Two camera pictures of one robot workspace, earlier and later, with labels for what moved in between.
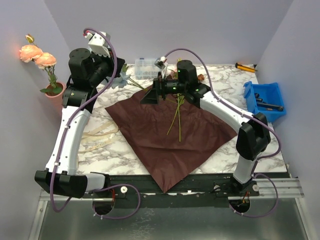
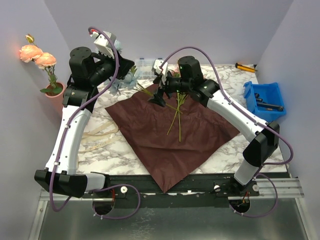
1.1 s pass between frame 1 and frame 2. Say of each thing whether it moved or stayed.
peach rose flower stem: stayed
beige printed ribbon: stayed
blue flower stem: moved
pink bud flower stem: stayed
